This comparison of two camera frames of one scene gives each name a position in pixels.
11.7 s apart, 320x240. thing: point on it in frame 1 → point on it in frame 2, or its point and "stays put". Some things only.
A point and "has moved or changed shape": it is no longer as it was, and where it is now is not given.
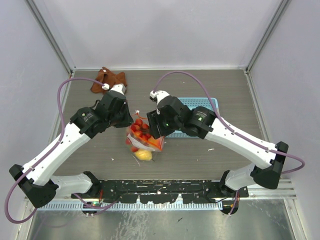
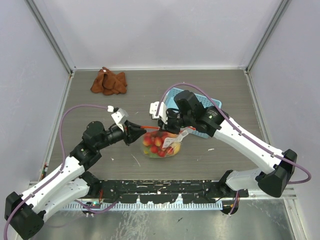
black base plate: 162,191 stays put
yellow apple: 143,155 → 177,148
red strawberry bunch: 141,129 has moved or changed shape
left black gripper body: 121,119 → 114,134
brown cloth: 105,76 stays put
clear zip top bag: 141,137 has moved or changed shape
